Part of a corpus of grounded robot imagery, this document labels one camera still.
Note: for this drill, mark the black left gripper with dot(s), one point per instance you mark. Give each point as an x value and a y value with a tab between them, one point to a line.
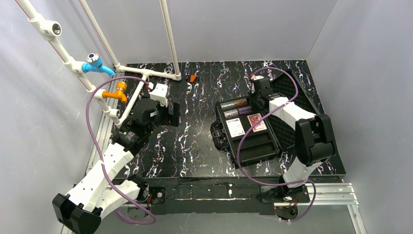
174	112

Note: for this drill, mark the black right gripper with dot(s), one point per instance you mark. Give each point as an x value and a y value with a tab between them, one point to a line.
256	98

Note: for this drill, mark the orange black poker chip stack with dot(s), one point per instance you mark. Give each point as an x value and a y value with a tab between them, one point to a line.
239	103

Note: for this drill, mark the purple poker chip stack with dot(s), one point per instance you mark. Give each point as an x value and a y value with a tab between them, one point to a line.
244	110

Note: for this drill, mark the red playing card deck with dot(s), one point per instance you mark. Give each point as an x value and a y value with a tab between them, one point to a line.
255	119

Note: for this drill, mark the black poker set case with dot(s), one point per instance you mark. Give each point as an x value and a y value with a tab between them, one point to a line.
263	145

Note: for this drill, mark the blue playing card deck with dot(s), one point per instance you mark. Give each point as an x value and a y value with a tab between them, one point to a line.
235	127

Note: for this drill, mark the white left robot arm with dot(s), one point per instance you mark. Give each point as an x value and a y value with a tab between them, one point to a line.
82	209

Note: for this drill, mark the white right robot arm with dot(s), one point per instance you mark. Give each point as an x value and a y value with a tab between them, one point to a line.
314	136

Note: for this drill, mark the small orange black clip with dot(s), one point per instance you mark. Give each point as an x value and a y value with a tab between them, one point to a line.
192	78

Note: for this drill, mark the orange plastic faucet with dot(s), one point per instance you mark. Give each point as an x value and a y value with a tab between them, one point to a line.
119	94

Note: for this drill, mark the blue plastic faucet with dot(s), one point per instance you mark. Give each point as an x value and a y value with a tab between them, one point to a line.
94	64

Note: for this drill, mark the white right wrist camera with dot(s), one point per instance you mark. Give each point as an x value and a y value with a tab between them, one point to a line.
254	78

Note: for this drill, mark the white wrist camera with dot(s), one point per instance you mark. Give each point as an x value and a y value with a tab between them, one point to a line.
160	94
254	78

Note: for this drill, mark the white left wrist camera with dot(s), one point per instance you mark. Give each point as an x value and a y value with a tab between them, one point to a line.
160	94

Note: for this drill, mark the aluminium rail frame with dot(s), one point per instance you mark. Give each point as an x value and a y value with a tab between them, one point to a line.
255	191

